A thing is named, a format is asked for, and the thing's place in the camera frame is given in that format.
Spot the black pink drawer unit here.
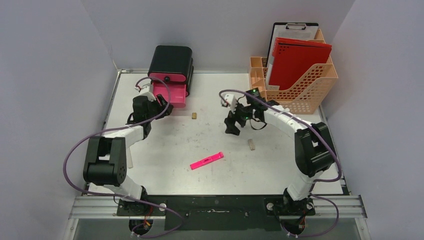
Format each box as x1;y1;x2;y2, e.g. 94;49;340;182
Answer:
148;45;194;108

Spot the pink highlighter marker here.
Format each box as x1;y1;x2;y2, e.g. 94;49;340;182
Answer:
190;151;224;170

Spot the orange plastic file organizer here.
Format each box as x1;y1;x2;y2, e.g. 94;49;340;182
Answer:
249;29;339;114

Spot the thick red binder folder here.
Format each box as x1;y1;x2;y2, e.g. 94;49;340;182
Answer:
265;37;332;91

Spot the black clipboard with paper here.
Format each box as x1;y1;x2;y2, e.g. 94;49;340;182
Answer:
266;22;319;66

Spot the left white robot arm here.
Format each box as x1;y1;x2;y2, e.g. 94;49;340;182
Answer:
82;94;174;216

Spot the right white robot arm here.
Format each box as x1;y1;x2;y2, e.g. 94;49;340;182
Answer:
219;88;337;216

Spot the small beige eraser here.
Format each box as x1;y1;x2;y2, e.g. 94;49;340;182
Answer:
247;139;256;151

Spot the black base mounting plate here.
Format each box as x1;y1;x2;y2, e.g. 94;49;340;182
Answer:
116;194;316;232

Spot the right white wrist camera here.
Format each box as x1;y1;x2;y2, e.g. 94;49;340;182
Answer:
221;94;239;114

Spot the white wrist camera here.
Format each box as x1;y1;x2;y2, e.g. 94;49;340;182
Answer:
221;94;239;114
138;83;156;102

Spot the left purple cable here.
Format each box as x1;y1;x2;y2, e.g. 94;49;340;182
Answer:
62;76;185;240

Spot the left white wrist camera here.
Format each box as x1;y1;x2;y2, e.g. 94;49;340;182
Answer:
138;83;156;102

